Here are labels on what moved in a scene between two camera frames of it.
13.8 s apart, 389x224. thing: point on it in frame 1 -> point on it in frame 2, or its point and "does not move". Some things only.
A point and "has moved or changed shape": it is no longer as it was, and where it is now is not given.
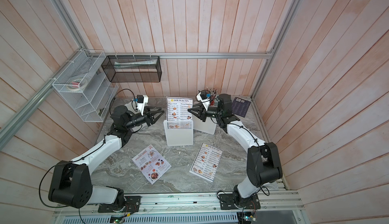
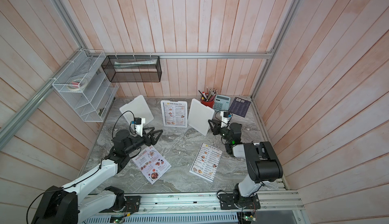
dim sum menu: x=178 y=116 has moved or changed shape
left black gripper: x=149 y=117 -> x=152 y=142
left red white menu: x=152 y=164 does not move
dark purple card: x=240 y=106 does not move
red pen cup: x=213 y=92 does not move
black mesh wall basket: x=132 y=68 does not move
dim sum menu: x=206 y=161 does not move
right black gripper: x=203 y=113 -> x=217 y=128
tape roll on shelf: x=77 y=84 does not move
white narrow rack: x=179 y=133 -> x=174 y=114
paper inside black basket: x=135 y=63 does not move
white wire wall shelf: x=77 y=82 does not move
